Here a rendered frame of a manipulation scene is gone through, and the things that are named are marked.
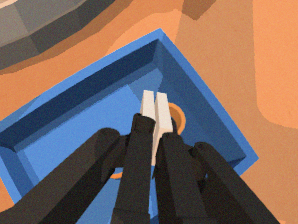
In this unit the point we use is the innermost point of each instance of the blue crate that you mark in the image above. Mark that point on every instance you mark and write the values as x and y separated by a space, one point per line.
38 136

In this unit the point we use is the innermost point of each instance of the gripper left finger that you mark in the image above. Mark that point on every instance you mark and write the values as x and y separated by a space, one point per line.
67 191

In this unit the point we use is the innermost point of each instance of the bronze bushing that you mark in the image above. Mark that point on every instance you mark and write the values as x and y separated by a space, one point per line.
116 176
178 116

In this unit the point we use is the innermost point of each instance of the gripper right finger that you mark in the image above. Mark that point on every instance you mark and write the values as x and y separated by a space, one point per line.
225 196

